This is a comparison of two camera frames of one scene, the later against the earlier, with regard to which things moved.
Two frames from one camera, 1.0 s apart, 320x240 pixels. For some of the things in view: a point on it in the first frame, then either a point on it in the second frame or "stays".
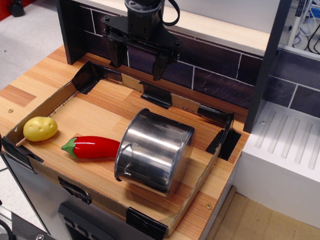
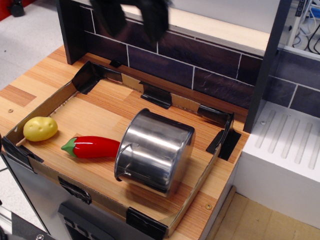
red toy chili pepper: x=91 y=147 stays
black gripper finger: x=118 y=52 to x=110 y=14
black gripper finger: x=160 y=64 to x=155 y=15
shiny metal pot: x=153 y=152 stays
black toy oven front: x=88 y=222 stays
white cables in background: x=308 y=37 stays
